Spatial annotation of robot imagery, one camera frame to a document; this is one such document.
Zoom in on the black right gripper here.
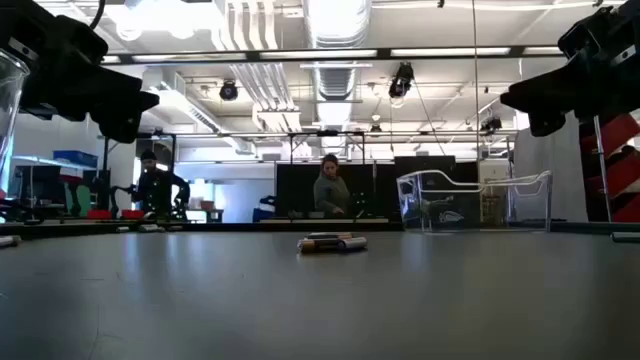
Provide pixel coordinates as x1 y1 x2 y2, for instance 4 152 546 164
501 0 640 138

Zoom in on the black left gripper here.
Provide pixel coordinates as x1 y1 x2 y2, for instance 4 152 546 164
0 0 160 144

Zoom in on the clear plastic bin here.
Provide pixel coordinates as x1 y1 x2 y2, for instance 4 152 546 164
0 48 31 194
396 169 553 234

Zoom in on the thick black copper-top battery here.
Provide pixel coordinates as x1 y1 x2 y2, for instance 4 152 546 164
298 238 346 254

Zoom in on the grey curtain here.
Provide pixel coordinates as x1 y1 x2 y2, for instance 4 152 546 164
514 115 589 223

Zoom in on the blue storage box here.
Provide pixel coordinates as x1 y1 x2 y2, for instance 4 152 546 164
52 149 100 169

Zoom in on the thin vertical pole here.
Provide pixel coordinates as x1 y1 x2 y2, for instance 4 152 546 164
471 0 481 221

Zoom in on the red shelf bin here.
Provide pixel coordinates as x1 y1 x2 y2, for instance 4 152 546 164
582 149 640 199
610 192 640 224
597 113 640 157

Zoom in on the metal shelf rack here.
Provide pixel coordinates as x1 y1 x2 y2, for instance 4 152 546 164
579 112 640 224

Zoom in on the person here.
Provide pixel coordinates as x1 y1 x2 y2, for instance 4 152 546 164
313 153 351 219
130 149 192 221

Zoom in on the white background table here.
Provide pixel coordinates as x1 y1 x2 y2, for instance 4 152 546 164
10 154 99 174

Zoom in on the teal green panel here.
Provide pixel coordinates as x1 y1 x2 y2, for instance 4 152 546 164
63 180 94 217

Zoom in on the black partition panel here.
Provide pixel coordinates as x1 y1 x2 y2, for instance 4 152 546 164
274 162 396 221
394 155 480 221

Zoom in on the blue bag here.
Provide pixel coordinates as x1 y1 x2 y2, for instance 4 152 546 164
252 194 277 224

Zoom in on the black overhead crossbar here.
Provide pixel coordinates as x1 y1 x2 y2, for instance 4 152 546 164
102 45 564 65

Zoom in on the black background rig frame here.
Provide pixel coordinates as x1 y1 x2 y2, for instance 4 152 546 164
97 129 517 166

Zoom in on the corrugated silver ventilation duct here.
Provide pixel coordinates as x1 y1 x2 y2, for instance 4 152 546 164
302 0 374 104

